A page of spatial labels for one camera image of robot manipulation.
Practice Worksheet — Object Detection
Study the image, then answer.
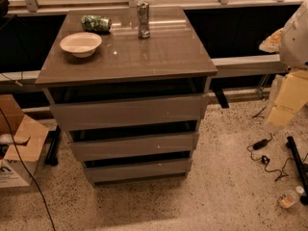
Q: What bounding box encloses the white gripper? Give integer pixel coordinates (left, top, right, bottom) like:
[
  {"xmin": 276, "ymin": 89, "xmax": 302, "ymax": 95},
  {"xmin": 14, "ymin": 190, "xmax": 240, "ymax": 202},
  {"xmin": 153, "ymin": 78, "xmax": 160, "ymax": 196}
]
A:
[{"xmin": 259, "ymin": 28, "xmax": 308, "ymax": 133}]

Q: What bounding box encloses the grey drawer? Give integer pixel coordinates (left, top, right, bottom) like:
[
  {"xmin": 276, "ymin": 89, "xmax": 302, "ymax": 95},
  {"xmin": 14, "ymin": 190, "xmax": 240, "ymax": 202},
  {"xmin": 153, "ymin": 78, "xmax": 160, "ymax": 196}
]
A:
[
  {"xmin": 84, "ymin": 159, "xmax": 193, "ymax": 184},
  {"xmin": 70, "ymin": 132, "xmax": 199, "ymax": 162},
  {"xmin": 50, "ymin": 95, "xmax": 207, "ymax": 131}
]

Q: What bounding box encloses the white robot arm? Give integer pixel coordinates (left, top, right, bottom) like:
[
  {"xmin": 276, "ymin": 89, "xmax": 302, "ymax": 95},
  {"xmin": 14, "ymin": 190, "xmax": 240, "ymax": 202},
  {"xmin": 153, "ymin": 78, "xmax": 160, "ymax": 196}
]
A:
[{"xmin": 259, "ymin": 0, "xmax": 308, "ymax": 133}]

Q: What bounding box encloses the grey top drawer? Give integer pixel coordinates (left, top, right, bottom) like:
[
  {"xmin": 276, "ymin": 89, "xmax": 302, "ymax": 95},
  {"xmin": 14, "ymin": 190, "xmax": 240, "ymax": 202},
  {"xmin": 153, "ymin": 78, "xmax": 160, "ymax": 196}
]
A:
[{"xmin": 50, "ymin": 95, "xmax": 207, "ymax": 131}]

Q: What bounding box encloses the grey bottom drawer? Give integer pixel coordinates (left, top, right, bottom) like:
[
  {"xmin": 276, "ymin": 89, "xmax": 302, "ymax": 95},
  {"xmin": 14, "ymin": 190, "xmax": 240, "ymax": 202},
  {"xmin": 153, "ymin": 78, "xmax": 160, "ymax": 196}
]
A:
[{"xmin": 84, "ymin": 159, "xmax": 193, "ymax": 184}]

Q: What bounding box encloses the grey drawer cabinet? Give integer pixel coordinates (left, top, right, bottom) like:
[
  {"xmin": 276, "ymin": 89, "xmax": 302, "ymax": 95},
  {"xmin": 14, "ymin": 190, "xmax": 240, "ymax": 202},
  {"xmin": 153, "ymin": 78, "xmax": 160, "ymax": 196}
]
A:
[{"xmin": 35, "ymin": 5, "xmax": 218, "ymax": 187}]

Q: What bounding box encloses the black stand leg right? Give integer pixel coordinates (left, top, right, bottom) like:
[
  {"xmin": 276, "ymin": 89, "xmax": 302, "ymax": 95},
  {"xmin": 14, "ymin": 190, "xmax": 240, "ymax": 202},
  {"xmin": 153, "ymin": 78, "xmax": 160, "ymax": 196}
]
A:
[{"xmin": 286, "ymin": 136, "xmax": 308, "ymax": 206}]

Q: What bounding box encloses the black stand leg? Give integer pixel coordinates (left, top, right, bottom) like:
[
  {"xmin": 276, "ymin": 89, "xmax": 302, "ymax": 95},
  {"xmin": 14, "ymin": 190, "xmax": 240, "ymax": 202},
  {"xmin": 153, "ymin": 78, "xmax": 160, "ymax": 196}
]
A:
[
  {"xmin": 286, "ymin": 136, "xmax": 308, "ymax": 206},
  {"xmin": 44, "ymin": 126, "xmax": 61, "ymax": 167}
]

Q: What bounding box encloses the plastic bottle on floor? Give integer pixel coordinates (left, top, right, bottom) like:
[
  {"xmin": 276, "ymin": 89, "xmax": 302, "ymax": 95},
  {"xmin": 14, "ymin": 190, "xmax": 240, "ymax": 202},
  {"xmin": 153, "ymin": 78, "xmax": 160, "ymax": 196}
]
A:
[{"xmin": 277, "ymin": 186, "xmax": 305, "ymax": 209}]

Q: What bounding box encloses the silver upright can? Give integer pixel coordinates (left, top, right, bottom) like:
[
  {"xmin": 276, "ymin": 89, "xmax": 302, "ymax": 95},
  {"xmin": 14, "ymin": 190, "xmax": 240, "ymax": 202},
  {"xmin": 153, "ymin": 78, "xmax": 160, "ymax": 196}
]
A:
[{"xmin": 137, "ymin": 1, "xmax": 150, "ymax": 39}]

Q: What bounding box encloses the green crushed can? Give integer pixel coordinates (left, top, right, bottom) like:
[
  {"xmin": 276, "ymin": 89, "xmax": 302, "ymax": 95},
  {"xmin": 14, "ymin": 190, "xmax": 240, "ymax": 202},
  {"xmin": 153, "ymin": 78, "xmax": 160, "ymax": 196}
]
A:
[{"xmin": 81, "ymin": 15, "xmax": 112, "ymax": 33}]

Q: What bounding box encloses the white paper bowl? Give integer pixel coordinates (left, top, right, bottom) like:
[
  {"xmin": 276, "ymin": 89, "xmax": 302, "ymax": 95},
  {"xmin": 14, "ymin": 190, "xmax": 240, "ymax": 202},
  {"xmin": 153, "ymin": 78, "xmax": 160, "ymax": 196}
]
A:
[{"xmin": 60, "ymin": 32, "xmax": 102, "ymax": 58}]

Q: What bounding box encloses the black stand leg left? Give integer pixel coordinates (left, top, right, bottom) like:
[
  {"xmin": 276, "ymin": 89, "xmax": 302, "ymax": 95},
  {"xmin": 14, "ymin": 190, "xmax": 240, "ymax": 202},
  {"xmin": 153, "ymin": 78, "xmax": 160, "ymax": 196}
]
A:
[{"xmin": 44, "ymin": 126, "xmax": 61, "ymax": 167}]

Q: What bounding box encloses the cardboard box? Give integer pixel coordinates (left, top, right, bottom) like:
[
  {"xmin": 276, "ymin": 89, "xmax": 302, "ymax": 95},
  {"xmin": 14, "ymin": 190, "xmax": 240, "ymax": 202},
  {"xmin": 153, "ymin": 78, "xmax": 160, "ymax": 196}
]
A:
[{"xmin": 0, "ymin": 94, "xmax": 49, "ymax": 188}]

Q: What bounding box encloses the metal window rail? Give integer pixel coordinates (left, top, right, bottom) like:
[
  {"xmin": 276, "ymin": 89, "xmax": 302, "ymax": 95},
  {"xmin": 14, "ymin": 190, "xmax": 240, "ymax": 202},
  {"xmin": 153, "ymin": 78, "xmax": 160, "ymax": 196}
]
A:
[{"xmin": 0, "ymin": 54, "xmax": 286, "ymax": 94}]

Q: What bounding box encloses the black power adapter cable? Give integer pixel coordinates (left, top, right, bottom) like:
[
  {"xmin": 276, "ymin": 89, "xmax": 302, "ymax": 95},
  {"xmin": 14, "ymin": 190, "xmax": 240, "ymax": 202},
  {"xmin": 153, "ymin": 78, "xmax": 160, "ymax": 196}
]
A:
[{"xmin": 246, "ymin": 106, "xmax": 308, "ymax": 183}]

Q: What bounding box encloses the black floor cable left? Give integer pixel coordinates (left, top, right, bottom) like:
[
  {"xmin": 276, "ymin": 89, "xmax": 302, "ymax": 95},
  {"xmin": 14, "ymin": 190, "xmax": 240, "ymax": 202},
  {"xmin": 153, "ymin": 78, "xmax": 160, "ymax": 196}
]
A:
[{"xmin": 0, "ymin": 108, "xmax": 57, "ymax": 231}]

